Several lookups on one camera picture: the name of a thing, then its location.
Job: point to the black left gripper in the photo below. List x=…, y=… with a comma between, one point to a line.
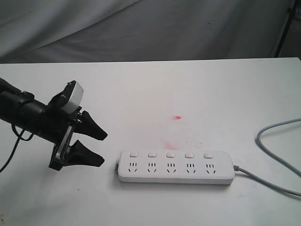
x=57, y=127

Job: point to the white backdrop cloth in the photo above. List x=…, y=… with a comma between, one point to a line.
x=71, y=31

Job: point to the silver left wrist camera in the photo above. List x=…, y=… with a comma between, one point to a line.
x=72, y=96

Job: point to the white five-socket power strip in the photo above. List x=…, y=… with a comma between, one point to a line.
x=176, y=167

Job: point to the black backdrop stand pole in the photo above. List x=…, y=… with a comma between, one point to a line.
x=291, y=13

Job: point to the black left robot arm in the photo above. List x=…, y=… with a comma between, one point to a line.
x=21, y=110

